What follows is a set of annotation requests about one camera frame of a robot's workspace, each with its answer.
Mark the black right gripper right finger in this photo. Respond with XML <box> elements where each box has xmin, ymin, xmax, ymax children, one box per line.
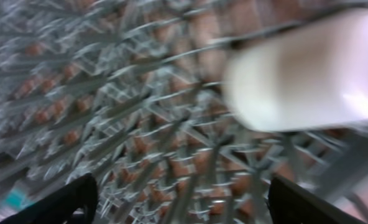
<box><xmin>267</xmin><ymin>176</ymin><xmax>364</xmax><ymax>224</ymax></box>

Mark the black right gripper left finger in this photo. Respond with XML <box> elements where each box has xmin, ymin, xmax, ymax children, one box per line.
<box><xmin>0</xmin><ymin>173</ymin><xmax>98</xmax><ymax>224</ymax></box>

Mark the small white cup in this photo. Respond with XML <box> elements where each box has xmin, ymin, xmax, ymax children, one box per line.
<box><xmin>223</xmin><ymin>8</ymin><xmax>368</xmax><ymax>132</ymax></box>

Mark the teal plastic tray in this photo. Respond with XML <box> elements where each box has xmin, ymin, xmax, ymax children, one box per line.
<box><xmin>0</xmin><ymin>168</ymin><xmax>29</xmax><ymax>210</ymax></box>

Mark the grey dish rack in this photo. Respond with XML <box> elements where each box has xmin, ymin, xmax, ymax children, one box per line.
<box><xmin>0</xmin><ymin>0</ymin><xmax>368</xmax><ymax>223</ymax></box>

